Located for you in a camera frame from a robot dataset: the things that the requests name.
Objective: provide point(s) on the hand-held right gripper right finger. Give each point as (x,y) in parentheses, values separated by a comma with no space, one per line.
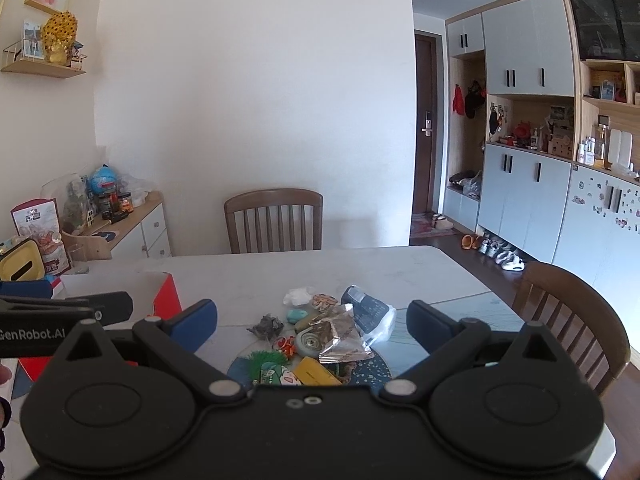
(425,324)

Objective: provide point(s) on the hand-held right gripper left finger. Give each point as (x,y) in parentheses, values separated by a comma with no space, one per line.
(197,321)

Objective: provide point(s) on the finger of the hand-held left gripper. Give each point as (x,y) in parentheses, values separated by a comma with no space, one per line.
(115,307)

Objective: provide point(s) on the red and white cardboard box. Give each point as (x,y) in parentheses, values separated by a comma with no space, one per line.
(167,295)

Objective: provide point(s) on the blue and white wipes packet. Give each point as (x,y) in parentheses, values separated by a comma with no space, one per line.
(367,312)

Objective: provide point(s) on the dark wrapper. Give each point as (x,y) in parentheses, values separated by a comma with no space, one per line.
(267,327)

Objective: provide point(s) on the silver foil snack bag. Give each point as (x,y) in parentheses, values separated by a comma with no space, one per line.
(340,340)

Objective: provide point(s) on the doll with green headband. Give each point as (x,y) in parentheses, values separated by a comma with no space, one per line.
(275,372)

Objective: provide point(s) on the teal egg-shaped toy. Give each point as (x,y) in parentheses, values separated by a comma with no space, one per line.
(297,316)

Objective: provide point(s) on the person's left hand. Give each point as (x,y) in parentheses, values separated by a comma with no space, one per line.
(4,412)

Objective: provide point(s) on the clear drinking glass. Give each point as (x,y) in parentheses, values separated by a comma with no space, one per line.
(77,257)

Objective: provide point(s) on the round blue placemat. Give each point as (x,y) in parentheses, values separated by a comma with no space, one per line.
(367,367)

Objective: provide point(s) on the round mat on cabinet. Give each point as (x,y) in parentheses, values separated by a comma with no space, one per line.
(106,235)

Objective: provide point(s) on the yellow and black tissue box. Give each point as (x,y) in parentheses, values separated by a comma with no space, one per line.
(20,260)

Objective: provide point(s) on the white side cabinet wooden top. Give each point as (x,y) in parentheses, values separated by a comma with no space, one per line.
(150,232)

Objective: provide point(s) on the orange slippers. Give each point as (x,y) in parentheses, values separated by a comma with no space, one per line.
(468,241)

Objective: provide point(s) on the patterned door mat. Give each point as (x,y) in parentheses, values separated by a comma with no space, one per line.
(422,230)

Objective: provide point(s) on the orange patterned small pouch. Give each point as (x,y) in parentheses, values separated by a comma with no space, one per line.
(325,302)

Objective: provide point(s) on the red and white snack bag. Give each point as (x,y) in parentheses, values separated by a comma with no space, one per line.
(45,230)

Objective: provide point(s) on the beige slippers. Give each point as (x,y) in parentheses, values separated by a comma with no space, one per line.
(441,221)

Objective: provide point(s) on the white sneakers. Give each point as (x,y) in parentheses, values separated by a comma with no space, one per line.
(505,257)

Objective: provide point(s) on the dark jar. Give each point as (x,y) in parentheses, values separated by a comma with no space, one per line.
(104,204)

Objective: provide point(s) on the crumpled white tissue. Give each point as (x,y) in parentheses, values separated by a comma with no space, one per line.
(299,296)

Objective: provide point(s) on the orange label jar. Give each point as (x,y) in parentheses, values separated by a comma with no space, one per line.
(125,202)

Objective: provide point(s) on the olive oblong toy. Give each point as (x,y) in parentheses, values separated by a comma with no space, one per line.
(305,325)

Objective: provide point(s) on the clear plastic container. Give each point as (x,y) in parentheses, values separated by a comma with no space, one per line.
(67,200)

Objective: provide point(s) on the yellow small box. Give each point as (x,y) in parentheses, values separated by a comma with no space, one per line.
(317,372)

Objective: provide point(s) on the clear plastic bag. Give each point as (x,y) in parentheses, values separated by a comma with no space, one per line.
(136,187)

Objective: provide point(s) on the wooden slat-back chair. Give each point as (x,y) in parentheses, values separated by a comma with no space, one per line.
(575,290)
(272,200)

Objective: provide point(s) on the bags on cabinet bench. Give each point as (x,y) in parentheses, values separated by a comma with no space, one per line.
(465,185)

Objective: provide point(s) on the silver door lock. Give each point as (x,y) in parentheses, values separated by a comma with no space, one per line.
(427,124)

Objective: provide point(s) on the red toy on cabinet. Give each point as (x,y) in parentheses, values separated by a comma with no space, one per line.
(523,130)

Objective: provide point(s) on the red hanging bag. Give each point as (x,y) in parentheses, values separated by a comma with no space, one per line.
(458,100)

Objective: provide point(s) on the black hanging bag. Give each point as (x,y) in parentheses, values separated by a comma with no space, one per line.
(474,102)

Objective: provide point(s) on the brown entrance door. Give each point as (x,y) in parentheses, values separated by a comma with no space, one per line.
(425,70)

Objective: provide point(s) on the golden ornament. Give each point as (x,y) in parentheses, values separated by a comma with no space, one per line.
(59,37)

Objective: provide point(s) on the photo card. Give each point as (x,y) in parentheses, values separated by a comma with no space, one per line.
(32,39)

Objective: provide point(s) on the black glass cabinet panel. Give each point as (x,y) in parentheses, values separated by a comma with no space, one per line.
(605,20)

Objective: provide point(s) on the wooden wall shelf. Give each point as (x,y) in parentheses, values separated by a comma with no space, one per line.
(42,67)

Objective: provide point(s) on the grey wall cabinet unit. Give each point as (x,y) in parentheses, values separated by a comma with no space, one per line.
(525,45)

